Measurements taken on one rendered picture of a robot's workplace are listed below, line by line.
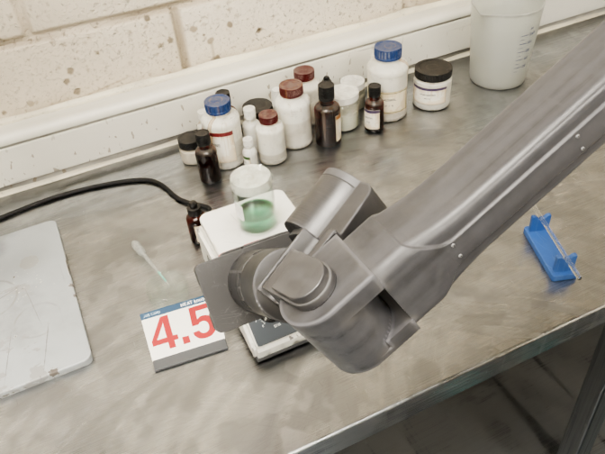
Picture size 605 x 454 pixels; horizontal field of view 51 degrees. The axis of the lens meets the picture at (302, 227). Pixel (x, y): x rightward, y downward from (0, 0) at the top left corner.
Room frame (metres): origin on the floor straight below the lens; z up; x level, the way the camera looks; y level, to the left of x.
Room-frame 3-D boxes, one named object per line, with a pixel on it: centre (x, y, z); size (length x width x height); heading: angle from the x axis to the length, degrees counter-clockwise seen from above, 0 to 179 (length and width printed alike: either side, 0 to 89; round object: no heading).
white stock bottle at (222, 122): (0.89, 0.12, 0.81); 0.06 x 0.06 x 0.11
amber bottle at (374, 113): (0.95, -0.14, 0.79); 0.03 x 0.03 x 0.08
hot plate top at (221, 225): (0.61, 0.06, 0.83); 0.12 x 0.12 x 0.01; 21
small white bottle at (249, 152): (0.86, 0.07, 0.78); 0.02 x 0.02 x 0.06
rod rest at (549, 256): (0.60, -0.33, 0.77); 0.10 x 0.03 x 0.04; 3
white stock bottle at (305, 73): (1.00, -0.03, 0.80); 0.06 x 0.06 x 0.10
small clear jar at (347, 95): (0.97, -0.09, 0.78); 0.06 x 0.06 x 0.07
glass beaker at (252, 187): (0.61, 0.05, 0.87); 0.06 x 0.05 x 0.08; 154
